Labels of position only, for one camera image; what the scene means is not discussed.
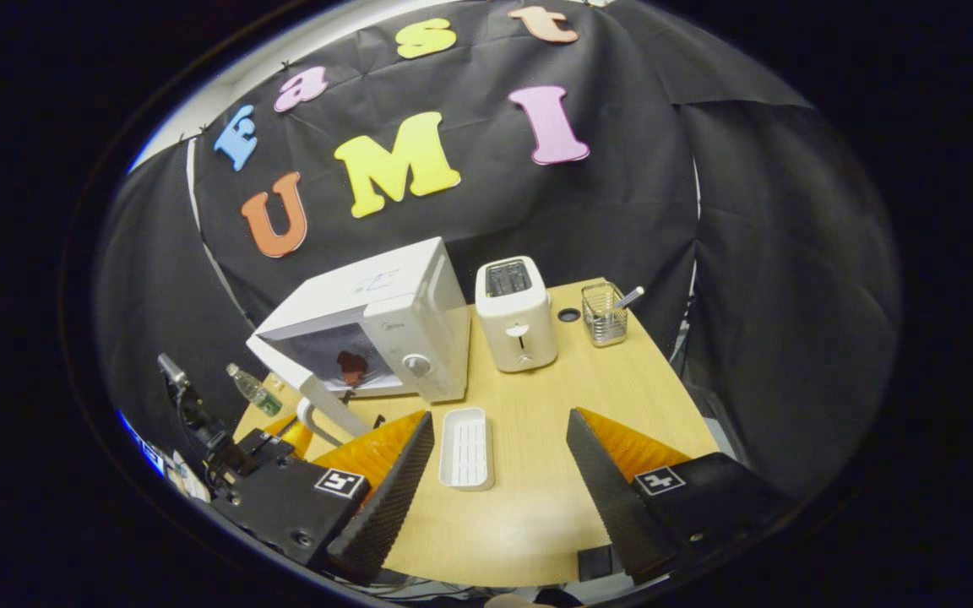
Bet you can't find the white toaster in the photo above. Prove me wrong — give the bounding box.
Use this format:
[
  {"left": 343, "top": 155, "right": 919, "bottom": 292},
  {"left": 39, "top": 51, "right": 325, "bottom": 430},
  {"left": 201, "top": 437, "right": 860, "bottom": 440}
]
[{"left": 475, "top": 257, "right": 558, "bottom": 373}]

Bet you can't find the white microwave oven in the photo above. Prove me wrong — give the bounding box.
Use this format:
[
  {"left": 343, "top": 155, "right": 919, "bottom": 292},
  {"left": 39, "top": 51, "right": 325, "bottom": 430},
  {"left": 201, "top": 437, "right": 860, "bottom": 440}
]
[{"left": 246, "top": 237, "right": 472, "bottom": 448}]

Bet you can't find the clear plastic water bottle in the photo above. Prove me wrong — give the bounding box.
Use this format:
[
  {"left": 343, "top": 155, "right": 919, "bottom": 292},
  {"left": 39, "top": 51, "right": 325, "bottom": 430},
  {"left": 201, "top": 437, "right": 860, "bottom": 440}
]
[{"left": 226, "top": 363, "right": 283, "bottom": 417}]

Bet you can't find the white rectangular dish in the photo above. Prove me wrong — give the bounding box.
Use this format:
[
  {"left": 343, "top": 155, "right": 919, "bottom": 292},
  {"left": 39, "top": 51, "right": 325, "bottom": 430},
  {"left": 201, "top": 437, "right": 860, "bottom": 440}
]
[{"left": 439, "top": 408, "right": 495, "bottom": 491}]

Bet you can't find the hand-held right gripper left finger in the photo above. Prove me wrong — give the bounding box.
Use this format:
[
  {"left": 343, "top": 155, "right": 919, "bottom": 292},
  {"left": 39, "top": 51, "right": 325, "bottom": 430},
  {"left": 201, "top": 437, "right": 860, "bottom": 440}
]
[{"left": 210, "top": 411, "right": 436, "bottom": 585}]

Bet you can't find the white and blue clutter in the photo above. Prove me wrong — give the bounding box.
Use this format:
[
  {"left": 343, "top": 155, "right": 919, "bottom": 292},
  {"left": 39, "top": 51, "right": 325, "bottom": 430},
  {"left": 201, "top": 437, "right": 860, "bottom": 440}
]
[{"left": 119, "top": 410, "right": 210, "bottom": 501}]

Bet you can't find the wire utensil holder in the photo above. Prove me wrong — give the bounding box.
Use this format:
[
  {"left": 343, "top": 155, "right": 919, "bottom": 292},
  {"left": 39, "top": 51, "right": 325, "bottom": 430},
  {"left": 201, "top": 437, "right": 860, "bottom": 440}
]
[{"left": 581, "top": 282, "right": 629, "bottom": 348}]

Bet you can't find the brown fried chicken piece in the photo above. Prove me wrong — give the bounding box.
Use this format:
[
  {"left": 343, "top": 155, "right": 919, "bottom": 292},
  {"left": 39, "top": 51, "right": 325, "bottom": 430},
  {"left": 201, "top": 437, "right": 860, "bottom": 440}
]
[{"left": 336, "top": 350, "right": 369, "bottom": 388}]

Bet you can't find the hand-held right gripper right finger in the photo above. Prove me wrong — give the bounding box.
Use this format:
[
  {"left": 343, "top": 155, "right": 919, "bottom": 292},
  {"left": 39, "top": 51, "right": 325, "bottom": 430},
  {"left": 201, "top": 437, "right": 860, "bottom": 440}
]
[{"left": 566, "top": 409, "right": 796, "bottom": 586}]

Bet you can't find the black backdrop cloth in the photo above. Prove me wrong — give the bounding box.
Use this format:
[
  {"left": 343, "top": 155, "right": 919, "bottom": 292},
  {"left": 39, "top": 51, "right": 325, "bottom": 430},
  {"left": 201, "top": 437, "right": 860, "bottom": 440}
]
[{"left": 96, "top": 0, "right": 903, "bottom": 508}]

